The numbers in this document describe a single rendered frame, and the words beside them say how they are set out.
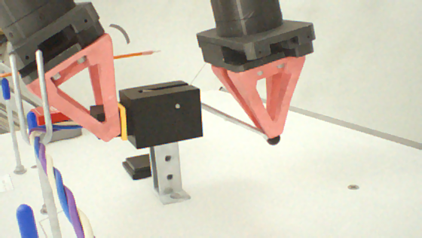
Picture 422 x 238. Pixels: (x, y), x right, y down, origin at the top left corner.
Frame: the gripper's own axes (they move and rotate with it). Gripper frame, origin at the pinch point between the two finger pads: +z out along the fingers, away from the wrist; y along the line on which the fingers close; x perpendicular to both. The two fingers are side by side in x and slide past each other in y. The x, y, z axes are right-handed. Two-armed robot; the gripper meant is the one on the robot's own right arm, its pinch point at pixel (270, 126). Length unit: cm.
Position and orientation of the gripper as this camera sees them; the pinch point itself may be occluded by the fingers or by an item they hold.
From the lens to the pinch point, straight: 44.0
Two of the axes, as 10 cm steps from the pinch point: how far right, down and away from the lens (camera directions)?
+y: 3.9, 2.3, -8.9
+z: 2.2, 9.2, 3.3
